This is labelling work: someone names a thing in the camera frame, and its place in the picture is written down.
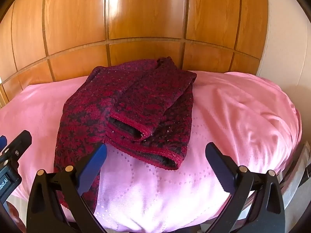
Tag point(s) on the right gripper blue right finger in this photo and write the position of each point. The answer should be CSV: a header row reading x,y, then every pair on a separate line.
x,y
267,213

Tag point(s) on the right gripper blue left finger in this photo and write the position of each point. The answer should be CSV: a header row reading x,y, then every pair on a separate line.
x,y
44,212

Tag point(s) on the red floral knit sweater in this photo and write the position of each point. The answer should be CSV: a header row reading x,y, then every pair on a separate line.
x,y
142,108

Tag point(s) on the pink bedspread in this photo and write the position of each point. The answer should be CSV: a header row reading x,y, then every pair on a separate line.
x,y
248,118

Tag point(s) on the wooden panel headboard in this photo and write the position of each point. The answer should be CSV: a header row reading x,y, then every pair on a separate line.
x,y
46,41

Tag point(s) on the metal bed frame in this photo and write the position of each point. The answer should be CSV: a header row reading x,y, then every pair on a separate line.
x,y
291,177

